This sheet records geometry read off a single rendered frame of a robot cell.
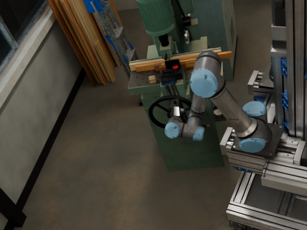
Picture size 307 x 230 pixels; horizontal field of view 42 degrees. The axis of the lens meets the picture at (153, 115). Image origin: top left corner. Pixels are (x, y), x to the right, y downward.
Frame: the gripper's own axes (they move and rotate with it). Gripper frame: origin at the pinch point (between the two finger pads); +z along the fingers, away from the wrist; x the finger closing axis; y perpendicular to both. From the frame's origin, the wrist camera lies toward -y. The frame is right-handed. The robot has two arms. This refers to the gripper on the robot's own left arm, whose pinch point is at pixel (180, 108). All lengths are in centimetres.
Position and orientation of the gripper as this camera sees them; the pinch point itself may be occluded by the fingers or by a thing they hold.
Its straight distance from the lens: 232.2
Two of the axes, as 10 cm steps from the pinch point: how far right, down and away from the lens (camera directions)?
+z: 1.9, -2.8, 9.4
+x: 9.7, -1.2, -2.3
